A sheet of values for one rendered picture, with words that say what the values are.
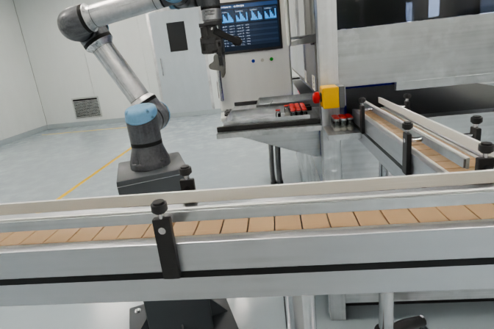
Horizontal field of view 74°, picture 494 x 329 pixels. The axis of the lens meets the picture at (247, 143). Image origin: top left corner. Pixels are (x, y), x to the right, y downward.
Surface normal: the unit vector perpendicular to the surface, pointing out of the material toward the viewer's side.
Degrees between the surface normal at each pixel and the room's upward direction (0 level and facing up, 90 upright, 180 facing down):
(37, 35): 90
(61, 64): 90
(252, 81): 90
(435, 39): 90
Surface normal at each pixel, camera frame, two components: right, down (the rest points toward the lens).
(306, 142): -0.07, 0.28
